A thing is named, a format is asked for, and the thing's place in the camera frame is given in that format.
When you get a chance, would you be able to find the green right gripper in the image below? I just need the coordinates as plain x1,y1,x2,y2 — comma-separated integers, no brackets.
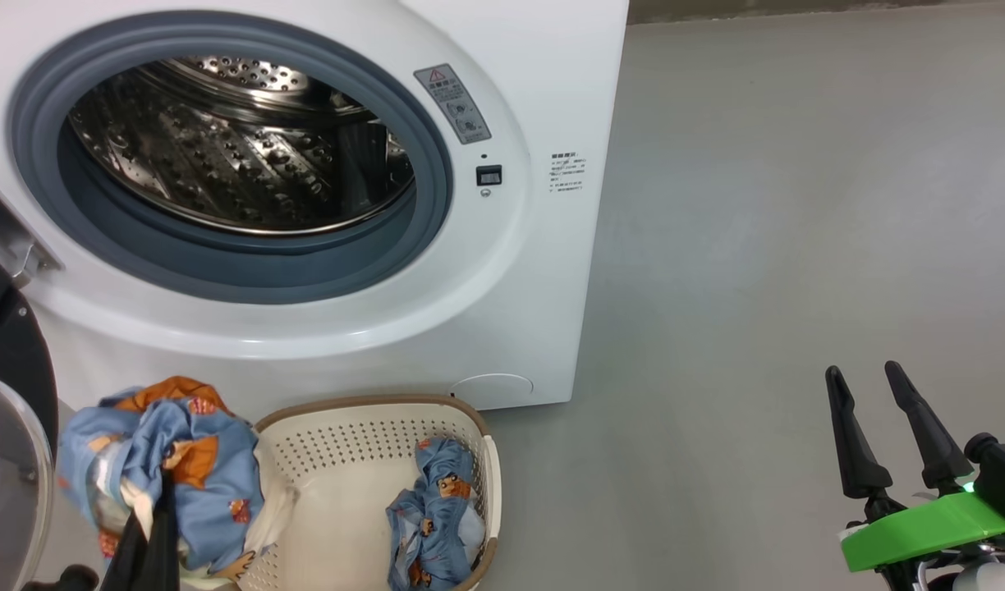
824,360,1005,591

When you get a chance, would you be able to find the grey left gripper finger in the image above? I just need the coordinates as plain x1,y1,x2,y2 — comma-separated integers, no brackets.
100,505,151,591
146,468,182,591

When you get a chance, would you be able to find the large blue orange print garment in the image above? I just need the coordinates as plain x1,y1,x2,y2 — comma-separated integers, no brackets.
57,376,298,585

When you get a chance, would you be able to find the dark round washing machine door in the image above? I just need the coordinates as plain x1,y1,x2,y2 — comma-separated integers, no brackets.
0,168,60,591

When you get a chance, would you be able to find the small blue bear print garment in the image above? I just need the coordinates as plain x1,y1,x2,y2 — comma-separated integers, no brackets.
385,437,487,591

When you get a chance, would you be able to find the cream perforated laundry basket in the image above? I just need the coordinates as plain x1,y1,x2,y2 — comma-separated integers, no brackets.
238,394,503,591

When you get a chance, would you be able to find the white front-load washing machine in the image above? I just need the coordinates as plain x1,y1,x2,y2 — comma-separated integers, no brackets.
0,0,631,411

